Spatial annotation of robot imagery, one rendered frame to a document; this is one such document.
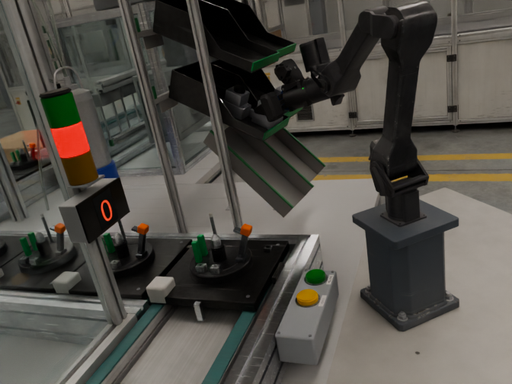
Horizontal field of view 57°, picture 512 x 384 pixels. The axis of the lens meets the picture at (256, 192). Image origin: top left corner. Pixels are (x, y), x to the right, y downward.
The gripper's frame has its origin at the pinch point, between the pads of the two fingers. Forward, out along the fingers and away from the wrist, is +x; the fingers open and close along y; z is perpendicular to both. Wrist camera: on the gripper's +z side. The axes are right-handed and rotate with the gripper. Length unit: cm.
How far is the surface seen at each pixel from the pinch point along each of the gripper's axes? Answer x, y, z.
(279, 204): 3.0, 6.9, -23.2
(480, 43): 25, -372, -30
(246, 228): -2.9, 27.5, -20.5
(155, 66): 73, -40, 26
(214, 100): 6.6, 11.4, 5.7
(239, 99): 5.1, 4.1, 3.9
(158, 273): 20.1, 35.2, -25.2
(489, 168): 22, -280, -116
